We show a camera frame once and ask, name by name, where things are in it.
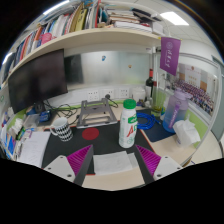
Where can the dark wine bottle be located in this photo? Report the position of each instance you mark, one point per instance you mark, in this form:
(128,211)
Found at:
(149,85)

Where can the black white checkered mug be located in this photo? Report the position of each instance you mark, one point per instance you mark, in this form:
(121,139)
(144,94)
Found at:
(63,130)

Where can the black computer monitor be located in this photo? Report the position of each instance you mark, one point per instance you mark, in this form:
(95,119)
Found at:
(36,80)

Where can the white paper napkin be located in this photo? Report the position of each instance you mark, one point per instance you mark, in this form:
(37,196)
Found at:
(111,162)

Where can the wall shelf with books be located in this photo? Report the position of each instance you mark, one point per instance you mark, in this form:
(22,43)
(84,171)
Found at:
(100,35)

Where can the flat round red coaster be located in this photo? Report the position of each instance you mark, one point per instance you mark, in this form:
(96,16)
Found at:
(90,133)

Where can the small blue device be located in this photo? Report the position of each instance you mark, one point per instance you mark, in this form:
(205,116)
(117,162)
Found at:
(45,116)

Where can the purple pennant flag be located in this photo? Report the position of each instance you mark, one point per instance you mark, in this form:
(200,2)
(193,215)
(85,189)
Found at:
(170,55)

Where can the green drinking glass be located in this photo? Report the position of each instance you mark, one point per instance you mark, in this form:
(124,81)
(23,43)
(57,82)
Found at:
(158,103)

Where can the clear plastic box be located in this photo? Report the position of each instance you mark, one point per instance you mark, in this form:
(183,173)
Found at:
(31,121)

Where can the black desk mat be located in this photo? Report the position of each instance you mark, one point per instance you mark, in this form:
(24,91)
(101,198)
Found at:
(108,138)

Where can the white paper sheet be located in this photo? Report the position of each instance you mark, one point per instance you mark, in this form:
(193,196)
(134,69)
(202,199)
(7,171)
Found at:
(33,148)

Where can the white wall outlet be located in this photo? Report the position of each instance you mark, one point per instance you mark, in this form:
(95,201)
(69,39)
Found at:
(124,92)
(93,95)
(109,93)

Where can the white crumpled tissue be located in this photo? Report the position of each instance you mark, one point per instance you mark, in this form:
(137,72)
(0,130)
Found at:
(185,131)

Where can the white kettle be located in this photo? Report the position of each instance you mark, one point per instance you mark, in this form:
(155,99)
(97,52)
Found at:
(139,94)

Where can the group photo poster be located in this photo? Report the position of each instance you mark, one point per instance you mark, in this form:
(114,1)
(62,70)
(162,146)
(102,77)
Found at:
(196,90)

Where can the white drink bottle green cap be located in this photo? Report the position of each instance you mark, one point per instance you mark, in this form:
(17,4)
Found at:
(127,130)

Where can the purple translucent water jug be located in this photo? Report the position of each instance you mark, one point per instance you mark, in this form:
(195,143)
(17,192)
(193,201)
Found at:
(175,111)

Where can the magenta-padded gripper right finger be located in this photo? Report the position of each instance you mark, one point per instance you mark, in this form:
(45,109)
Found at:
(165,166)

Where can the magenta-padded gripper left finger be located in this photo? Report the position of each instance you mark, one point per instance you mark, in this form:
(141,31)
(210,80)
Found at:
(61,166)

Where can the dark blue mouse pad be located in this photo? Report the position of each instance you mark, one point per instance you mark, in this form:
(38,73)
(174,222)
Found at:
(156,133)

